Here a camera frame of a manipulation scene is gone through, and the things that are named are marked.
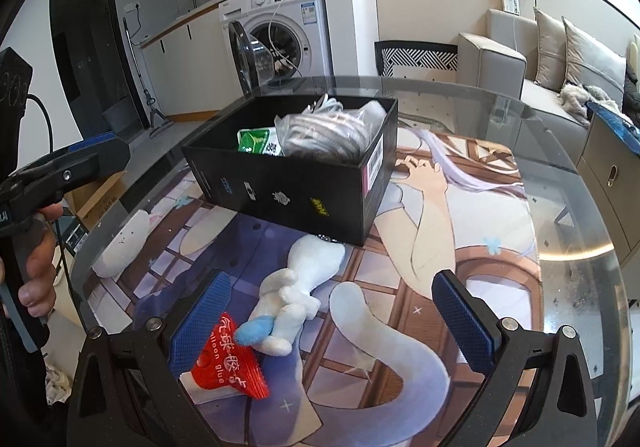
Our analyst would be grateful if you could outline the anime printed desk mat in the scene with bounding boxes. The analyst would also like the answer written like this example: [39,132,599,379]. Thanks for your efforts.
[86,128,544,446]

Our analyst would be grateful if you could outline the person left hand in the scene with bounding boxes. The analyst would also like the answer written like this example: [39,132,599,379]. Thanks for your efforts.
[18,203,63,318]

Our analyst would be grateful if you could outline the black patterned chair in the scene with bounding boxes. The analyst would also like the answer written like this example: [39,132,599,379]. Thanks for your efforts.
[374,40,458,82]

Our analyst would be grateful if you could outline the bagged striped shoelaces adidas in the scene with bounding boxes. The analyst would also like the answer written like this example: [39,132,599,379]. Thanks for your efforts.
[274,94,386,163]

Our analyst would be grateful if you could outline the floor mop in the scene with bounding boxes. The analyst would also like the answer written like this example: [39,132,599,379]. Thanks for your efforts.
[122,18,174,139]

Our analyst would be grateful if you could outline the white plush toy blue foot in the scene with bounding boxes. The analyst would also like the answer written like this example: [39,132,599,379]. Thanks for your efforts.
[233,233,347,358]

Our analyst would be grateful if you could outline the brown cardboard box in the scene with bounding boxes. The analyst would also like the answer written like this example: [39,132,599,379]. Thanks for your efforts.
[64,172,127,230]

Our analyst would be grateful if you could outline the beige side cabinet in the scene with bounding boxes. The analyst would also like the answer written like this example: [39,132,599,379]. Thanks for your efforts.
[549,104,639,267]

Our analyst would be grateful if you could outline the black cardboard box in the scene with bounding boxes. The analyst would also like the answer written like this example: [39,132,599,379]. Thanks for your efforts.
[182,95,398,245]

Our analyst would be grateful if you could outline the beige sofa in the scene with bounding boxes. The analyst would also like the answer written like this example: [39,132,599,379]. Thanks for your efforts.
[455,7,640,163]

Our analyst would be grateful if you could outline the grey throw pillow front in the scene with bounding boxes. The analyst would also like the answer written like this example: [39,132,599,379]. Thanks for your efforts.
[562,17,626,104]

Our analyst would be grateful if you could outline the green medicine sachet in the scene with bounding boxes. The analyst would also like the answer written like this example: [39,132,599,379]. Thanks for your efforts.
[238,127,282,156]

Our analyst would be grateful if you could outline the grey fluffy blanket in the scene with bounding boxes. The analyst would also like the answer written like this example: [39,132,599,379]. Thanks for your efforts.
[559,83,622,127]

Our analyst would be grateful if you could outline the black jacket on sofa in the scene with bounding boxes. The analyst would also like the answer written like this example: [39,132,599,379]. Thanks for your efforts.
[622,63,640,127]

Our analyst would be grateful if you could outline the red balloon glue packet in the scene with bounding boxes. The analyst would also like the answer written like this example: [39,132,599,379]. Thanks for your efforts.
[191,311,270,399]

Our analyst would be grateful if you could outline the beige throw pillow back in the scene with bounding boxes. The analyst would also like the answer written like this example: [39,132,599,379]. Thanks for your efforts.
[534,8,566,92]

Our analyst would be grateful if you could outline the white front-load washing machine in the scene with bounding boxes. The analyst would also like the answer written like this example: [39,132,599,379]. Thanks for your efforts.
[218,0,333,92]

